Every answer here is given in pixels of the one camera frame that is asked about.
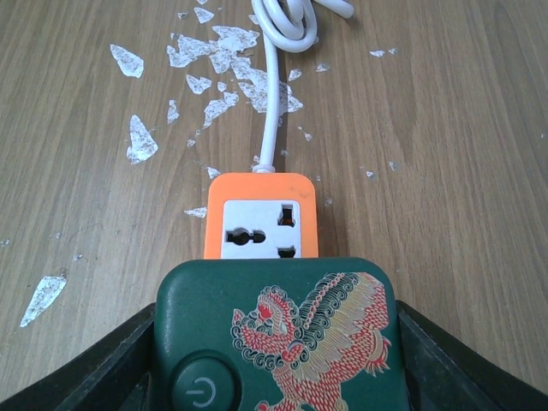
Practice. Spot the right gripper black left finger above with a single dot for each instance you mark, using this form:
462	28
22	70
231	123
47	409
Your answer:
113	374

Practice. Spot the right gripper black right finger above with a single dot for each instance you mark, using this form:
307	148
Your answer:
442	373

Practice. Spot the green dragon cube plug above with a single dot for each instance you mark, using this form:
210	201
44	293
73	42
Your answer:
277	334

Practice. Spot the orange power strip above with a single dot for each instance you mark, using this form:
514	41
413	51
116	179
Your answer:
261	216

